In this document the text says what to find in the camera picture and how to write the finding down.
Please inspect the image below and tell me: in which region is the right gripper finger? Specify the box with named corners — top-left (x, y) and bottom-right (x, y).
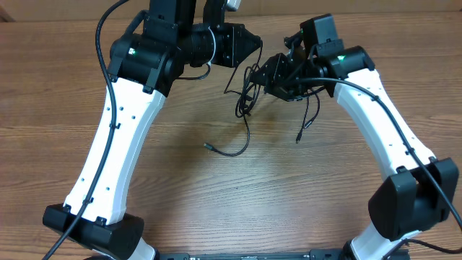
top-left (250, 70), bottom-right (277, 95)
top-left (253, 53), bottom-right (284, 78)

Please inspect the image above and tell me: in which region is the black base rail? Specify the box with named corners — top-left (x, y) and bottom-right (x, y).
top-left (154, 248), bottom-right (354, 260)

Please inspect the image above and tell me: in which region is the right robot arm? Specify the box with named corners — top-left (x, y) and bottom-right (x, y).
top-left (249, 14), bottom-right (459, 260)

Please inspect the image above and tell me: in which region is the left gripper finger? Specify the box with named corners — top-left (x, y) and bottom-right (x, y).
top-left (243, 38), bottom-right (262, 59)
top-left (243, 26), bottom-right (261, 42)

